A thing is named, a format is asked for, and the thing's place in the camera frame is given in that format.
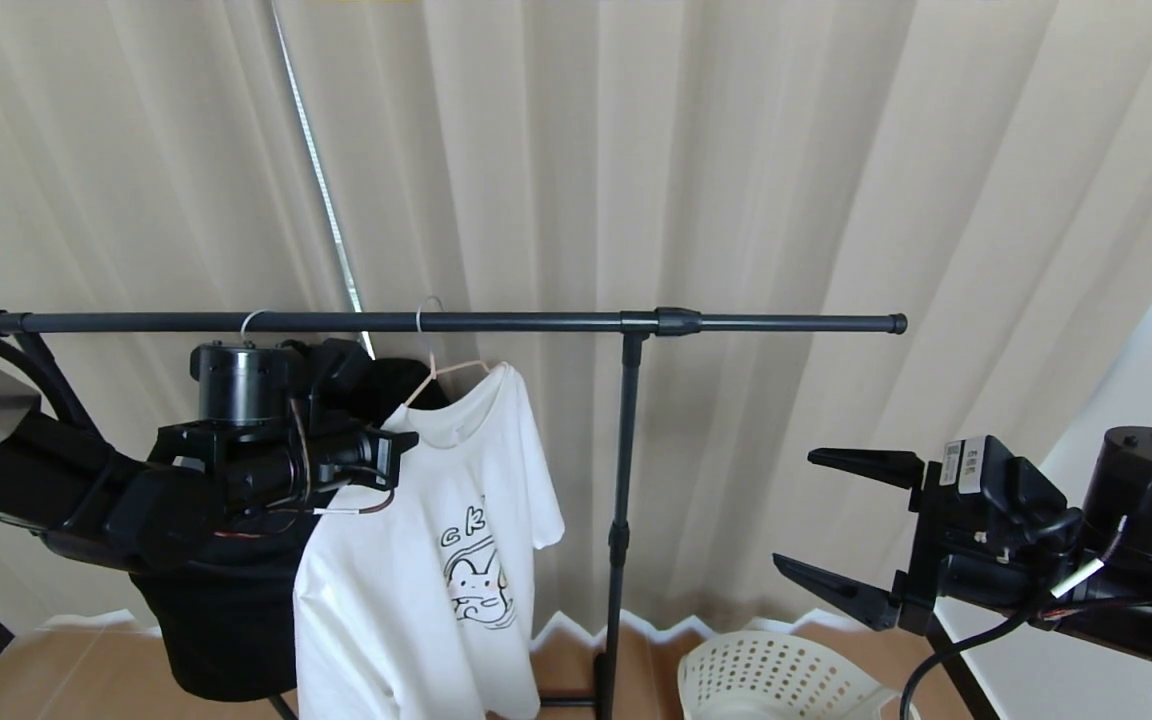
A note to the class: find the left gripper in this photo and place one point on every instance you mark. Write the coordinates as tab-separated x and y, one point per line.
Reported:
356	455

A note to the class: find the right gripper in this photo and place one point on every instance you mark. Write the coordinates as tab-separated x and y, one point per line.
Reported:
976	560

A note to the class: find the pink clothes hanger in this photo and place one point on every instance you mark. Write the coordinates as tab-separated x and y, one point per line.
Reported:
251	322
429	360

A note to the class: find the white garment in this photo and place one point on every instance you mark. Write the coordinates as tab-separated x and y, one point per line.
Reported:
416	580

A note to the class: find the black shorts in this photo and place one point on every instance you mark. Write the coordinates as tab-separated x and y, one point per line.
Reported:
226	620

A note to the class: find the white laundry basket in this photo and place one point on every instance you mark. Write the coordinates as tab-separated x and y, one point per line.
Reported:
776	675

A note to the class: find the black clothes rack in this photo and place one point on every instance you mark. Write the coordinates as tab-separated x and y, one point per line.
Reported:
536	322

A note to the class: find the beige curtain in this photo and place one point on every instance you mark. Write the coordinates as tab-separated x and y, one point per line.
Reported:
636	150

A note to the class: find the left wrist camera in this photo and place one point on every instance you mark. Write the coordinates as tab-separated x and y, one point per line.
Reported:
336	370

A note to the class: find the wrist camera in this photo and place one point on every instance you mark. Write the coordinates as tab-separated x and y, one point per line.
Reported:
1006	490
336	370

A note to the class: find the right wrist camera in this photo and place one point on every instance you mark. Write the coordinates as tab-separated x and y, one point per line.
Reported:
1006	490

